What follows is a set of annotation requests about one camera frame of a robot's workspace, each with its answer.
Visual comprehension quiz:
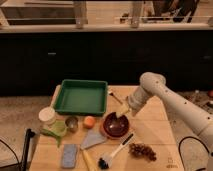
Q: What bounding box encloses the small metal cup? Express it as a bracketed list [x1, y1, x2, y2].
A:
[65, 116, 78, 133]

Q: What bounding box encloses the black cable right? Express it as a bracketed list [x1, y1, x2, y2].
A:
[178, 135, 213, 171]

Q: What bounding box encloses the dark red bowl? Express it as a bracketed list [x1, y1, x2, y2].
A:
[103, 112, 129, 138]

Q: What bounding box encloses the black stand left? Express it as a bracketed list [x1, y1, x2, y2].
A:
[0, 129, 36, 171]

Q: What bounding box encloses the green plastic tray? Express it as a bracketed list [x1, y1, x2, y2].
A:
[54, 79, 108, 117]

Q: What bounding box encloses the orange fruit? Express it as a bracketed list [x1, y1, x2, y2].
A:
[83, 116, 96, 129]

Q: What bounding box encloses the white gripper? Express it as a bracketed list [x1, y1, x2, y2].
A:
[116, 87, 152, 118]

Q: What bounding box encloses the blue sponge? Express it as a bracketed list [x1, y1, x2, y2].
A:
[61, 144, 78, 169]

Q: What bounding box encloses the brown grape bunch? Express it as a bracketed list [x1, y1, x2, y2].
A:
[129, 143, 157, 161]

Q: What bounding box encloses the yellow banana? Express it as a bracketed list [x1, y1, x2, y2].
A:
[82, 150, 98, 171]

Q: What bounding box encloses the metal spoon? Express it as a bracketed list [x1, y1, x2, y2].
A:
[108, 90, 123, 104]

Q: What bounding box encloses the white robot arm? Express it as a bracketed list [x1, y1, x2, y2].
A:
[116, 72, 213, 146]

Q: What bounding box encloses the white lidded jar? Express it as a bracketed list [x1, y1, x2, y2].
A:
[38, 107, 56, 125]

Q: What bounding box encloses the grey cloth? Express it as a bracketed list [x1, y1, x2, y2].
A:
[80, 130, 107, 149]

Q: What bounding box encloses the green plastic cup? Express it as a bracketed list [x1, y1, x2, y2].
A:
[41, 120, 67, 147]

